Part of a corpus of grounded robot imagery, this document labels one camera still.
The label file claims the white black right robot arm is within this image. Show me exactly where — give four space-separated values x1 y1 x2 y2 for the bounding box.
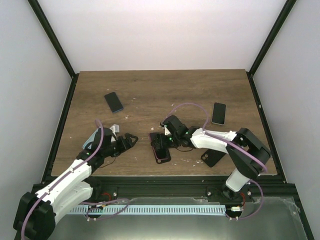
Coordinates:
149 115 271 202

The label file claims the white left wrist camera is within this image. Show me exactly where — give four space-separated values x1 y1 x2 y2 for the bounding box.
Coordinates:
109 124 120 135

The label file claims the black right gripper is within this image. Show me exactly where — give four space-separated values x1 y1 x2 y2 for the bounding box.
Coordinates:
151 134 180 150

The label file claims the blue phone black screen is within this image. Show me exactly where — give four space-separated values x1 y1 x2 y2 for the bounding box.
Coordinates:
104 92 124 113

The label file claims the magenta phone black screen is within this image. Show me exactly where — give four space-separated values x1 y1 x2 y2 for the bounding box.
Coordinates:
149 132 168 161

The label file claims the grey metal front plate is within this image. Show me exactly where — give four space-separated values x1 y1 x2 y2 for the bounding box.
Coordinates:
50 197 308 240

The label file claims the light blue slotted cable duct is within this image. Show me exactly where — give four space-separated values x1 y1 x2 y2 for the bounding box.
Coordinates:
69 205 226 216

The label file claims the small black phone case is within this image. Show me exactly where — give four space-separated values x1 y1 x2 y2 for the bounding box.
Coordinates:
201 149 226 168

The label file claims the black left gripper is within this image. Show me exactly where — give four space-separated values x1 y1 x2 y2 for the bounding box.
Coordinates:
103 133 139 158

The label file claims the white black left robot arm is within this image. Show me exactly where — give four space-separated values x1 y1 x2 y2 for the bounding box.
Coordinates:
13 124 139 240

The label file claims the black frame post right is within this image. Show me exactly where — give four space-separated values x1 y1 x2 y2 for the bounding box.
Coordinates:
248 0 298 76

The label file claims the black frame post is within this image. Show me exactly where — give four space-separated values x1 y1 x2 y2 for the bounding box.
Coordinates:
26 0 76 79
248 0 298 76

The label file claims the black frame post left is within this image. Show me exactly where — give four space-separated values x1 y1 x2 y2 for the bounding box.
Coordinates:
26 0 76 79

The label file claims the large black phone case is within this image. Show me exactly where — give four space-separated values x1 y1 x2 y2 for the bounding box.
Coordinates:
152 148 171 164

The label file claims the white phone black screen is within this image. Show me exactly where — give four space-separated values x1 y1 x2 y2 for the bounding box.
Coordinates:
211 102 226 125

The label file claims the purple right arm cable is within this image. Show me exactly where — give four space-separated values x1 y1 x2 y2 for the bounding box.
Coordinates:
162 102 268 174

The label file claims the light blue phone case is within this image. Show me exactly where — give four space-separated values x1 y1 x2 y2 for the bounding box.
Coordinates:
82 129 98 150

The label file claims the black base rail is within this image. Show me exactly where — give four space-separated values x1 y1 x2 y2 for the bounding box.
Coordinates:
89 175 299 204

